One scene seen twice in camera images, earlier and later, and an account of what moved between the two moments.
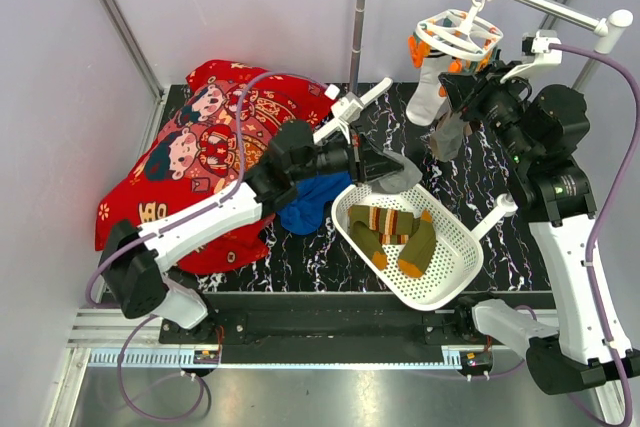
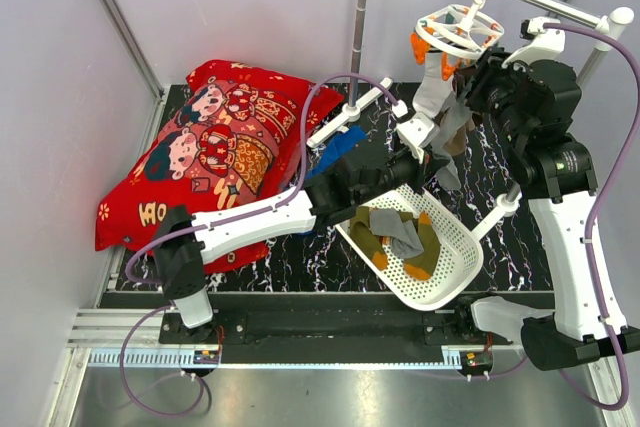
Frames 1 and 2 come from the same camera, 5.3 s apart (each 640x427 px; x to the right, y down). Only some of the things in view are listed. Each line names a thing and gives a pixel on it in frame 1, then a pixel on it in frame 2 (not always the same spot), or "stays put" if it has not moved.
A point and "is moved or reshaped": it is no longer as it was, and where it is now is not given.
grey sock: [402, 180] is moved or reshaped
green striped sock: [376, 227] stays put
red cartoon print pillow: [197, 155] stays put
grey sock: [447, 135] is moved or reshaped
